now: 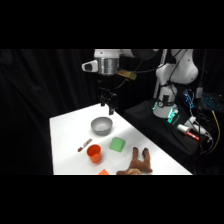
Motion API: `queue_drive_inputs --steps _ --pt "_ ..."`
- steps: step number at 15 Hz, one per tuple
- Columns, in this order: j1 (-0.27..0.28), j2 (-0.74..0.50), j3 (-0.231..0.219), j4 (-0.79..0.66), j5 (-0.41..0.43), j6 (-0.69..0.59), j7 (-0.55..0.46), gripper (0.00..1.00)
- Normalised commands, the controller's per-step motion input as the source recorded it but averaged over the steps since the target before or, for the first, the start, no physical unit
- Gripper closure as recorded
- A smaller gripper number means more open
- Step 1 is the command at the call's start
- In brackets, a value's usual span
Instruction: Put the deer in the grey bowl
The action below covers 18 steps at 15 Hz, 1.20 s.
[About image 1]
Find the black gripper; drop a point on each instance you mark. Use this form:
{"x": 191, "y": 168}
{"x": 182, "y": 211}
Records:
{"x": 107, "y": 88}

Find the brown plush deer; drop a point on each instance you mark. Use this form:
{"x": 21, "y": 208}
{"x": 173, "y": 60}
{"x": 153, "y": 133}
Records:
{"x": 138, "y": 165}

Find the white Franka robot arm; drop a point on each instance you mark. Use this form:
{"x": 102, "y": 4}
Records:
{"x": 176, "y": 71}

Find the grey bowl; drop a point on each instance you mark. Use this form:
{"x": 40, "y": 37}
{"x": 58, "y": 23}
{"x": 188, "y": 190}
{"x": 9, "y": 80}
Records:
{"x": 101, "y": 125}

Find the green square block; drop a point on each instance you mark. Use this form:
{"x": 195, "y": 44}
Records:
{"x": 117, "y": 144}

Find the black robot stand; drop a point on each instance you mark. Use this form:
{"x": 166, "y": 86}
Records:
{"x": 150, "y": 123}

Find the red and white marker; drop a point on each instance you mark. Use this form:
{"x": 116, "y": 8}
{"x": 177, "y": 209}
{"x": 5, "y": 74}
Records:
{"x": 84, "y": 145}

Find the orange plastic cup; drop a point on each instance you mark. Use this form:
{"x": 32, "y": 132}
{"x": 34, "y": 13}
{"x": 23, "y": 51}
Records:
{"x": 94, "y": 154}

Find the small box with green light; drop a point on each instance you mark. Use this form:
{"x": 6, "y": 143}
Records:
{"x": 173, "y": 116}

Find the orange flat piece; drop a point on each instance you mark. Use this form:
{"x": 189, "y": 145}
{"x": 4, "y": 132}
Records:
{"x": 103, "y": 172}

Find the black curtain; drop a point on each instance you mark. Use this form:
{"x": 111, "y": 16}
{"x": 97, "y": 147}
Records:
{"x": 36, "y": 100}

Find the white cylinder with red tip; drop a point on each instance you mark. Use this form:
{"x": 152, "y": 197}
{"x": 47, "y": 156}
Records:
{"x": 185, "y": 130}

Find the white plug adapter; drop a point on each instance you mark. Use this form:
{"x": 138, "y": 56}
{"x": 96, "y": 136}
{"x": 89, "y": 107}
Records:
{"x": 196, "y": 125}

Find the keyboard with blue glow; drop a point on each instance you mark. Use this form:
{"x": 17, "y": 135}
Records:
{"x": 212, "y": 101}

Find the yellowish wrist camera box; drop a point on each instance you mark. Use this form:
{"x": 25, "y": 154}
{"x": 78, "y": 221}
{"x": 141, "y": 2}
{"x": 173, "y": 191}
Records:
{"x": 127, "y": 74}

